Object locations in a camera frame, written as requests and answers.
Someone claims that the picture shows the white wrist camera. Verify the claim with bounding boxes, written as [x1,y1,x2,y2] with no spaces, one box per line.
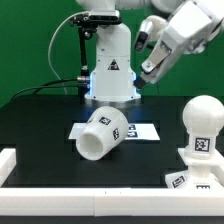
[134,15,167,52]

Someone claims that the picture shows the black cables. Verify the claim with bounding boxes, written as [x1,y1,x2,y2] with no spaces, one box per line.
[9,78,88,101]

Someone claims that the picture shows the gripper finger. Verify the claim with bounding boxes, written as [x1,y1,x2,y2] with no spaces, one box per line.
[134,75,147,89]

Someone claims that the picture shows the white lamp base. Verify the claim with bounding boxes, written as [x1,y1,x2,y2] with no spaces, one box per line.
[165,148,224,191]

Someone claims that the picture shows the white frame right bar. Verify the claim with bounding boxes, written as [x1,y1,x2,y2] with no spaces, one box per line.
[215,165,224,186]

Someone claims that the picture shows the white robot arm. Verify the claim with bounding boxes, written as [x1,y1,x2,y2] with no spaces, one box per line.
[76,0,224,104]

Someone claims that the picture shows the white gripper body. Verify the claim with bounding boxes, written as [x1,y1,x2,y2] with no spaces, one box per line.
[139,0,224,84]

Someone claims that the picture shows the white lamp bulb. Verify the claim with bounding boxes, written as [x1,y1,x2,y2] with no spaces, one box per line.
[182,95,224,159]

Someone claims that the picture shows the white marker sheet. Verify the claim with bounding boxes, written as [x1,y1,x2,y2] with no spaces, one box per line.
[69,123,160,141]

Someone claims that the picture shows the white frame front bar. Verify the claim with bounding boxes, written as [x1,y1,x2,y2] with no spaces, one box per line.
[0,188,224,217]

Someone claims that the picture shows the white frame bar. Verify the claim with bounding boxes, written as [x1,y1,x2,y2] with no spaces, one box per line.
[0,188,224,217]
[215,165,224,186]
[0,148,16,187]

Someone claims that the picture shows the black camera on stand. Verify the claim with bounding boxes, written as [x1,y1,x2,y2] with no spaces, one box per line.
[70,10,122,97]

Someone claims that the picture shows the white lamp shade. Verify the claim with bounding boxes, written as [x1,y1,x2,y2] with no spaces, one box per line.
[76,106,129,161]

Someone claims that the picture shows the white frame left bar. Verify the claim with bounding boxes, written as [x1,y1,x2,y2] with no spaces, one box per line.
[0,148,16,187]

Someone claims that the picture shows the grey cable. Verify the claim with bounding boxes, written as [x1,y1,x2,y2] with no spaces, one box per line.
[47,12,88,96]

